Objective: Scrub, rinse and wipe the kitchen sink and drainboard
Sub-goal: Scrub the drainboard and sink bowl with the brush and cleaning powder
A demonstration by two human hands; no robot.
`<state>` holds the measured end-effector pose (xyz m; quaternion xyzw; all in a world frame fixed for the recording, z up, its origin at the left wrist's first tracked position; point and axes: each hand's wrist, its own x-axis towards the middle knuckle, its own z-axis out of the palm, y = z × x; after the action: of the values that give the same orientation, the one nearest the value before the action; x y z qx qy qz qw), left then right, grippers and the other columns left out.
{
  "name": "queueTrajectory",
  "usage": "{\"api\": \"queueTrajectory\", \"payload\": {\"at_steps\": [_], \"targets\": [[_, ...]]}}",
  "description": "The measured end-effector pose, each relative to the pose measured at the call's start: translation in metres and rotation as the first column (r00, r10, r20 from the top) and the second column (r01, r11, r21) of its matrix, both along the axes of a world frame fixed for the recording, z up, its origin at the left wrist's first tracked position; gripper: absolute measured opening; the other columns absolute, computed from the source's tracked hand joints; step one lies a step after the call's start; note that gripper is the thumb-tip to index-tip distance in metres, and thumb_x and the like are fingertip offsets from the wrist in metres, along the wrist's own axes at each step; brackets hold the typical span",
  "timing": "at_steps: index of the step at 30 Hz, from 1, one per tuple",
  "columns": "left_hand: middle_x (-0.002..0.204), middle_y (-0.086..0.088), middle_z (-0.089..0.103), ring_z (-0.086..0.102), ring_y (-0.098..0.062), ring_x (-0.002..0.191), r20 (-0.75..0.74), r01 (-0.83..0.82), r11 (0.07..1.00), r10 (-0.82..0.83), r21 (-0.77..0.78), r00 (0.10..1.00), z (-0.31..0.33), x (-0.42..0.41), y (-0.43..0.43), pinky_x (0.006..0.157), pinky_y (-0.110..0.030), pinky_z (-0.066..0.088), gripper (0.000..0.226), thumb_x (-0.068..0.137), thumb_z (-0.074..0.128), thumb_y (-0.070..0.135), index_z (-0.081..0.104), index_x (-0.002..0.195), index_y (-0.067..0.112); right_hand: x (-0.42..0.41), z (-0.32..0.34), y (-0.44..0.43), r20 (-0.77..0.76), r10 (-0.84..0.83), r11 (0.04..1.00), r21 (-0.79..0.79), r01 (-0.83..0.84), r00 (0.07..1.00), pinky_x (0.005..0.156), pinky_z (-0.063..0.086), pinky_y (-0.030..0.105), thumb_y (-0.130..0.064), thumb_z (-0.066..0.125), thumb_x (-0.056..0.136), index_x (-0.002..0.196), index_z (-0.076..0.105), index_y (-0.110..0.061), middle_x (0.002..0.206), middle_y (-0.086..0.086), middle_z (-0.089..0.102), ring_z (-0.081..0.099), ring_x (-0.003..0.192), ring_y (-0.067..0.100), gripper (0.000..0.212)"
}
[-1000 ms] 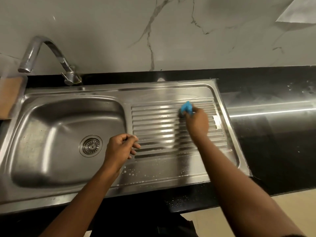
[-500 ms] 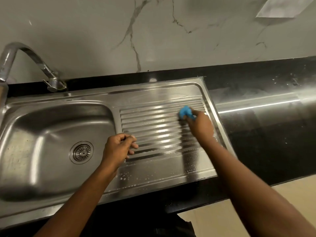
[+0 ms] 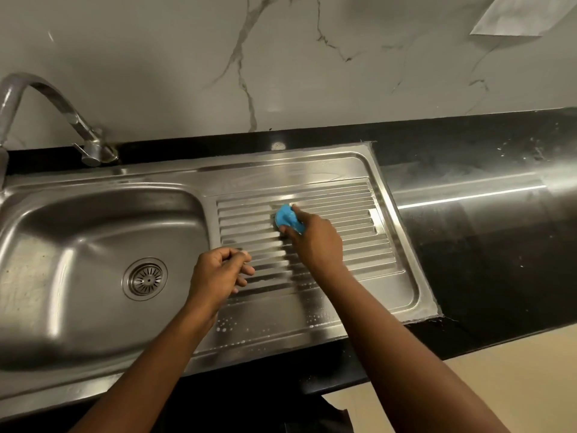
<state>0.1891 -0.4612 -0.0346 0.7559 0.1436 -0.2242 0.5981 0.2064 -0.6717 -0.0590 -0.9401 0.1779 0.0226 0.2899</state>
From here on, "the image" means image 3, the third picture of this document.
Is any chrome faucet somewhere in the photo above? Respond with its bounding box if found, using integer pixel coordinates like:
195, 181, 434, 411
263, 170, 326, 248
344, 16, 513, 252
0, 72, 120, 167

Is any stainless steel sink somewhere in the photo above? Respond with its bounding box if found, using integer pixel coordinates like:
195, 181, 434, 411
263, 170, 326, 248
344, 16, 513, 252
0, 141, 442, 420

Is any person's left forearm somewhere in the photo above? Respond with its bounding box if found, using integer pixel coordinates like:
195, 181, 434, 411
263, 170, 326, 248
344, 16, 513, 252
70, 306, 219, 433

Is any person's right forearm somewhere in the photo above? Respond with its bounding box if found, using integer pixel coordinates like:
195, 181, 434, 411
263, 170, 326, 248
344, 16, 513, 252
320, 261, 513, 433

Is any round metal drain strainer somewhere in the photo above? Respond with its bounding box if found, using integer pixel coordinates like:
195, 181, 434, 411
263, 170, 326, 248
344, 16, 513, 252
121, 257, 168, 302

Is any blue brush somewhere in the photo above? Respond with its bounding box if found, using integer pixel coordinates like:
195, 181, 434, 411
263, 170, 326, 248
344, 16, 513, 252
274, 203, 307, 235

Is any person's black clothing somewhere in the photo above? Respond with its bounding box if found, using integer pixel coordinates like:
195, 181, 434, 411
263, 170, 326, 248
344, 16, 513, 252
315, 394, 352, 433

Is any white paper sheet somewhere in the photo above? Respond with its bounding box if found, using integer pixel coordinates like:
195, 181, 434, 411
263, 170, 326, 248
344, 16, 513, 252
470, 0, 573, 37

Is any person's right hand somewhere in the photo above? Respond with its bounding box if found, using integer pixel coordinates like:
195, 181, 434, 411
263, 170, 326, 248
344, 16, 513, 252
278, 203, 347, 281

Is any person's left hand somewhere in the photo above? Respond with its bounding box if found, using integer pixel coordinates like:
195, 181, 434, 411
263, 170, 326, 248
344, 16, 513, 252
186, 247, 257, 320

